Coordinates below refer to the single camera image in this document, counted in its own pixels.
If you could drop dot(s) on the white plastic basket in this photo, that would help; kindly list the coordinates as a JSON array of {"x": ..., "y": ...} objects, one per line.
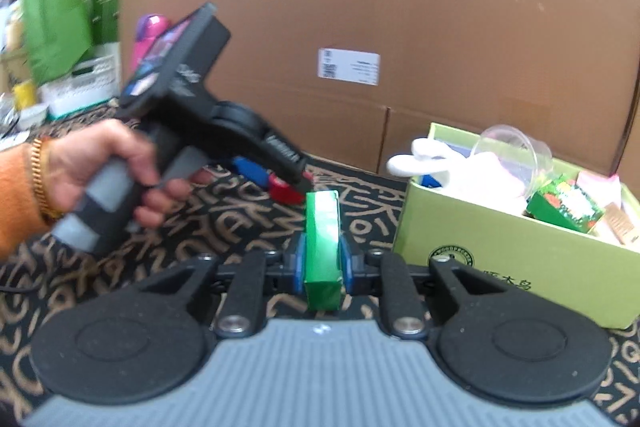
[{"x": 80, "y": 87}]

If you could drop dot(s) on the white bowl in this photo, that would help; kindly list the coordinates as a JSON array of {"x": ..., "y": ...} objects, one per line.
[{"x": 34, "y": 116}]

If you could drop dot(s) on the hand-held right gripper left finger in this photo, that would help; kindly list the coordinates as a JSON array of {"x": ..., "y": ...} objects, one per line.
[{"x": 300, "y": 267}]

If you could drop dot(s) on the clear plastic package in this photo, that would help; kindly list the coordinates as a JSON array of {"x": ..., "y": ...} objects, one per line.
[{"x": 520, "y": 147}]

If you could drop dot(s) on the lime green cardboard box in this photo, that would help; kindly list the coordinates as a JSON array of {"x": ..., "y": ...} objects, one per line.
[{"x": 475, "y": 247}]

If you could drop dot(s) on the yellow jar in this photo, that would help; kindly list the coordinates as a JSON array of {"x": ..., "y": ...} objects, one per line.
[{"x": 25, "y": 96}]

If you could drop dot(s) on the plain green box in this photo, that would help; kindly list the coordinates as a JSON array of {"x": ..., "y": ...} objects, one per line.
[{"x": 322, "y": 247}]

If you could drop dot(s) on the person's left forearm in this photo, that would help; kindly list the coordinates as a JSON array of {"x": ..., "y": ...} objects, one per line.
[{"x": 17, "y": 197}]

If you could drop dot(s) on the white shipping label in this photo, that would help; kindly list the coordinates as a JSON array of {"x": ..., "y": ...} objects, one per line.
[{"x": 349, "y": 66}]

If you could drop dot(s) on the person's left hand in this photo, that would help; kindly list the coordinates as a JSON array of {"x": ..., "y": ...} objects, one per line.
[{"x": 90, "y": 157}]

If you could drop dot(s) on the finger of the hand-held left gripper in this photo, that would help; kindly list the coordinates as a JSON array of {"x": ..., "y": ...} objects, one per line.
[
  {"x": 252, "y": 173},
  {"x": 300, "y": 181}
]

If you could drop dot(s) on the green printed box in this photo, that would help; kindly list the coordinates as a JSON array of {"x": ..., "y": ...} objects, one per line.
[{"x": 565, "y": 204}]

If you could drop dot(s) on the pink tube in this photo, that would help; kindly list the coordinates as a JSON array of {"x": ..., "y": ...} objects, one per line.
[{"x": 597, "y": 187}]

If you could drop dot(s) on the green file folder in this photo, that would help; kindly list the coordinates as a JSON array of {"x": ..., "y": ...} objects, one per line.
[{"x": 107, "y": 14}]

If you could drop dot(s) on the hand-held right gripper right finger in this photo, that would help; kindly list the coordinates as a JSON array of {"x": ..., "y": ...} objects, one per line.
[{"x": 346, "y": 267}]

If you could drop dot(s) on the green bag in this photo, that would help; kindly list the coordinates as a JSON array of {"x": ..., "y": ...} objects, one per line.
[{"x": 55, "y": 17}]

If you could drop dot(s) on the pink water bottle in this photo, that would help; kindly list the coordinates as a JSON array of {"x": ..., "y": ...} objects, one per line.
[{"x": 150, "y": 37}]

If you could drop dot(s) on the brown small box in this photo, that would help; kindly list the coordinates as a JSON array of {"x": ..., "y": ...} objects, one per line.
[{"x": 622, "y": 224}]

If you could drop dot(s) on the red tape roll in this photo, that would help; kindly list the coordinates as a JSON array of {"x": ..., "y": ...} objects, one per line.
[{"x": 285, "y": 192}]

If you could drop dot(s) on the black patterned tablecloth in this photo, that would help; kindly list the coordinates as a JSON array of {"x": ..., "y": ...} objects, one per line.
[{"x": 225, "y": 227}]

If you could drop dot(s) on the white plush rabbit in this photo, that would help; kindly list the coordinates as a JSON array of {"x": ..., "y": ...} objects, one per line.
[{"x": 430, "y": 157}]

